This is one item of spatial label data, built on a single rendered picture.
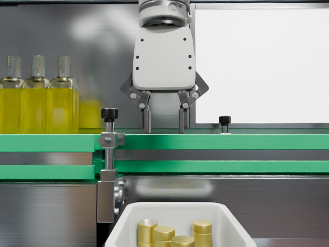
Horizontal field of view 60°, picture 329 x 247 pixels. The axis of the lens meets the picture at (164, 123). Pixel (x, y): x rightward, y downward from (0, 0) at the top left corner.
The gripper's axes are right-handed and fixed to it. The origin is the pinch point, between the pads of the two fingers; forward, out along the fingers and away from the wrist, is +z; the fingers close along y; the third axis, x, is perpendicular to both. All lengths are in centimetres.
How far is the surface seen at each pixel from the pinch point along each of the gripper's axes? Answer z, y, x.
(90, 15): -30.4, 21.3, -29.1
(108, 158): 6.0, 9.5, -1.7
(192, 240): 17.0, -4.2, 5.2
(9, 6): -35, 46, -32
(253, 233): 21.7, -17.4, -12.4
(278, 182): 11.7, -22.4, -12.6
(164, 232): 17.1, -0.1, 1.7
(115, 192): 11.9, 8.6, -2.7
